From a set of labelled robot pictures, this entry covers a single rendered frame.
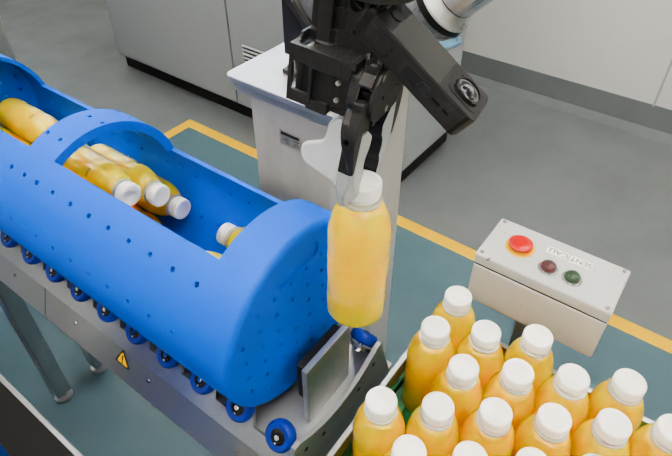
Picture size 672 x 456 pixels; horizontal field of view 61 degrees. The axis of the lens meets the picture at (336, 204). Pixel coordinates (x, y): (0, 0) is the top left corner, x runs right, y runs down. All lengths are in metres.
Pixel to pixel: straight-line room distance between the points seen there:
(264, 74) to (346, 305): 0.71
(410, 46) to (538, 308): 0.54
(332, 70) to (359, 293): 0.25
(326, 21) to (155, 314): 0.45
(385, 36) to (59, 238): 0.60
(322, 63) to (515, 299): 0.55
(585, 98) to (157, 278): 3.12
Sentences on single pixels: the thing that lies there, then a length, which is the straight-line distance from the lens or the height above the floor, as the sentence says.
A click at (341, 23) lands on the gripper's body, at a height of 1.52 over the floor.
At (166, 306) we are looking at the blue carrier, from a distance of 0.74.
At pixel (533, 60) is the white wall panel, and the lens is 3.64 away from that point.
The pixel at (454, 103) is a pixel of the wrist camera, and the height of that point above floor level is 1.48.
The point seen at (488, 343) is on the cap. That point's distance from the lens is 0.80.
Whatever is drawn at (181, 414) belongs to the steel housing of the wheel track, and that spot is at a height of 0.86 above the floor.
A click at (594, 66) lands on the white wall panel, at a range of 3.54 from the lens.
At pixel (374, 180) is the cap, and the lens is 0.55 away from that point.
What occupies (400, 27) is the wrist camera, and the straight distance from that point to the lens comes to 0.46.
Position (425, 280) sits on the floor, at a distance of 2.33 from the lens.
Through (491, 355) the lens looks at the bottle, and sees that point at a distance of 0.82.
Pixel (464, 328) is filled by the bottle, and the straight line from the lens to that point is 0.85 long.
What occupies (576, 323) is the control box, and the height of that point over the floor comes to 1.05.
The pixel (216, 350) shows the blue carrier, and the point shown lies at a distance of 0.70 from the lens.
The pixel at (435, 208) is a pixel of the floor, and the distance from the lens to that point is 2.67.
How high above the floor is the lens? 1.70
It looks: 40 degrees down
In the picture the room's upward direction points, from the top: straight up
